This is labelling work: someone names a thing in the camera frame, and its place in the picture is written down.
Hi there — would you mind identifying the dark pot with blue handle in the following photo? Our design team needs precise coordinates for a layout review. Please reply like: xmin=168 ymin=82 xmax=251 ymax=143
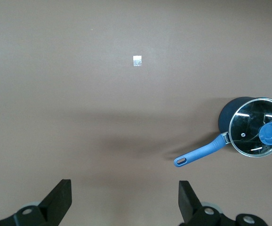
xmin=173 ymin=96 xmax=260 ymax=168

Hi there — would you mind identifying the brown table cover sheet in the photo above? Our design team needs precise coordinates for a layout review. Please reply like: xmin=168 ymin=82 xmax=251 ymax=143
xmin=0 ymin=0 xmax=272 ymax=226

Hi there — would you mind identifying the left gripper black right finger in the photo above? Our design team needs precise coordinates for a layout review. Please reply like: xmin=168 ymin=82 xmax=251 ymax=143
xmin=178 ymin=180 xmax=267 ymax=226

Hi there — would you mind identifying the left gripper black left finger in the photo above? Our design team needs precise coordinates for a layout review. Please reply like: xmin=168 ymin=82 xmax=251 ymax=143
xmin=0 ymin=179 xmax=72 ymax=226

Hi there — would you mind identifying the glass lid with blue knob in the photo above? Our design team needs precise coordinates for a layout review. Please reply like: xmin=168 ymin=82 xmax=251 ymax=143
xmin=229 ymin=97 xmax=272 ymax=158

